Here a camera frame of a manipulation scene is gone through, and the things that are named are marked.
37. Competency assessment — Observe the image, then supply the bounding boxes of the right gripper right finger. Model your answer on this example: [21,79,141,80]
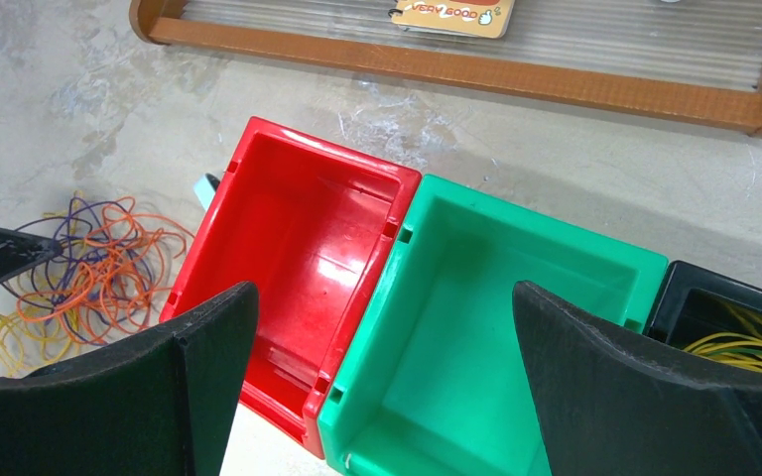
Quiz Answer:
[512,281,762,475]

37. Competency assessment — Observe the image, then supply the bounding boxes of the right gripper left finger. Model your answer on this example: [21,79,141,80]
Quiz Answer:
[0,282,259,475]

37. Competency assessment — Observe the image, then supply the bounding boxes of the black plastic bin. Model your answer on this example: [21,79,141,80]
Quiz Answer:
[644,261,762,374]

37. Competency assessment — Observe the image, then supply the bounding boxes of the green plastic bin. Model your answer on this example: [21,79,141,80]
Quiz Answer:
[317,176,668,475]

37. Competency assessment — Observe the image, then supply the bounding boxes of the red plastic bin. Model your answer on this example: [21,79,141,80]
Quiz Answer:
[161,117,422,456]

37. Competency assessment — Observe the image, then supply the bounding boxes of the wooden three-tier shelf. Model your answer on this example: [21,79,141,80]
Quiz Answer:
[129,1,762,138]

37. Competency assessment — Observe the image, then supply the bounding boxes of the orange spiral notebook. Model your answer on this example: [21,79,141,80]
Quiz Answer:
[388,0,515,39]

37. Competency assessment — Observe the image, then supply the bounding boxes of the orange cable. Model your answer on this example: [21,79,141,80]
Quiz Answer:
[15,195,195,344]

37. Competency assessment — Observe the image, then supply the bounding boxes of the yellow cables in black bin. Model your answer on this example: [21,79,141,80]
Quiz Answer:
[683,301,762,381]

